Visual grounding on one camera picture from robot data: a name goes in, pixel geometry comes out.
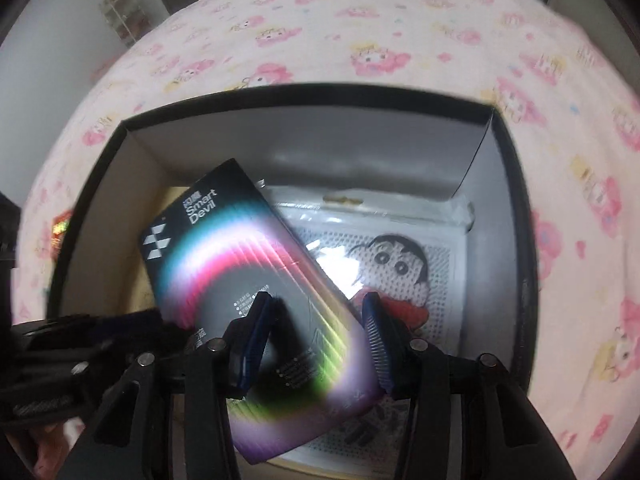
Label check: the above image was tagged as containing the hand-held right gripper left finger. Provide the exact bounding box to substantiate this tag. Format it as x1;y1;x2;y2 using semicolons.
57;292;281;480

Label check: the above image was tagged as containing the pink printed blanket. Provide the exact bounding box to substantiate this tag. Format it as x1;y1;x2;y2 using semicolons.
10;0;640;480

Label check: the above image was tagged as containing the black cardboard container box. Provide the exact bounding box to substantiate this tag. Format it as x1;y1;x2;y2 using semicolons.
47;82;541;480

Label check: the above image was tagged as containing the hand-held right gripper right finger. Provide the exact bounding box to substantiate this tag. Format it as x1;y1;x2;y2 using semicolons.
361;292;581;480

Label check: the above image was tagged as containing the cartoon bead kit package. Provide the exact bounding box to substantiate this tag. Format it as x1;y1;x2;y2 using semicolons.
260;185;476;471

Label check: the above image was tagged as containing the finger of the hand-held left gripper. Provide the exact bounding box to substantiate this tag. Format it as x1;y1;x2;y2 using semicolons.
0;352;138;433
12;309;191;356

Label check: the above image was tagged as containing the black rainbow-print product box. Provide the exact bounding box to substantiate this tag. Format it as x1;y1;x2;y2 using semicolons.
137;158;386;466

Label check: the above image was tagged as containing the red envelope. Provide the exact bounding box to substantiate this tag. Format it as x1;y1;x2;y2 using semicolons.
35;212;73;256

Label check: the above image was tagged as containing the white wire shelf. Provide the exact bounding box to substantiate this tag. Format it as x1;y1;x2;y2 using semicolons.
99;0;152;50

